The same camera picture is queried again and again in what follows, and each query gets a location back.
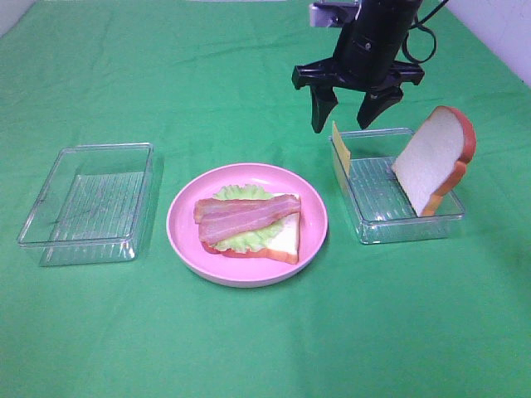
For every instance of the pink round plate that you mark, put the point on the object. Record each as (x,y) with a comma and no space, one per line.
(240,272)

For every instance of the bacon strip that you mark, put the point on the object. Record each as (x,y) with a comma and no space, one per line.
(220,226)
(209,206)

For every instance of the left clear plastic tray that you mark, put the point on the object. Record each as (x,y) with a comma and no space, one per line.
(92,207)

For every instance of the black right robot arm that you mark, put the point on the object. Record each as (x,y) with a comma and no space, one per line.
(387,13)

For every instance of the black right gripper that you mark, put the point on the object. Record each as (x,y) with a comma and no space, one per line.
(363,60)

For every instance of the right clear plastic tray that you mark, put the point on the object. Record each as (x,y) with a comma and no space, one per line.
(378,207)

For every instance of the yellow cheese slice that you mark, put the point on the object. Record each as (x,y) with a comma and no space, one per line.
(342,158)

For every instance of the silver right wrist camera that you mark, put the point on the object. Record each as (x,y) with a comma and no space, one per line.
(332,14)

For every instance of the clear plastic tray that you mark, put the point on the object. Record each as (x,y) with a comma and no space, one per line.
(378,207)
(92,207)

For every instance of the green lettuce leaf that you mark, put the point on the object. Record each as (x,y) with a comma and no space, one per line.
(253,240)

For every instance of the bread slice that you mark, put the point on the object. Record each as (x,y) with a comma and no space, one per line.
(435,159)
(284,247)

